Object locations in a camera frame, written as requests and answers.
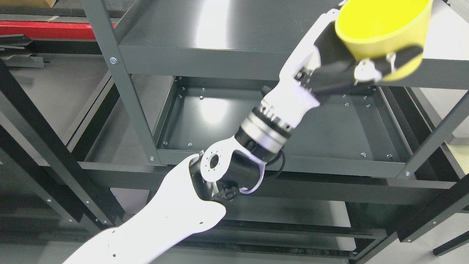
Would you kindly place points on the black metal shelf rack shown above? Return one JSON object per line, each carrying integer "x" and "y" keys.
{"x": 102, "y": 139}

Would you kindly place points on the red metal beam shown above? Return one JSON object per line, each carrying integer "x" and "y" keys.
{"x": 48, "y": 30}

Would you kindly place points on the yellow plastic cup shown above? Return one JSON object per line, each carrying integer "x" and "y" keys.
{"x": 386, "y": 37}

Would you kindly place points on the grey metal shelf unit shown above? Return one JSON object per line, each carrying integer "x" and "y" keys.
{"x": 182, "y": 99}

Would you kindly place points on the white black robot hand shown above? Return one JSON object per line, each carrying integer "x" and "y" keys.
{"x": 323, "y": 63}

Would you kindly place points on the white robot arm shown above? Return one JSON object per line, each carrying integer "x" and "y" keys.
{"x": 189, "y": 199}

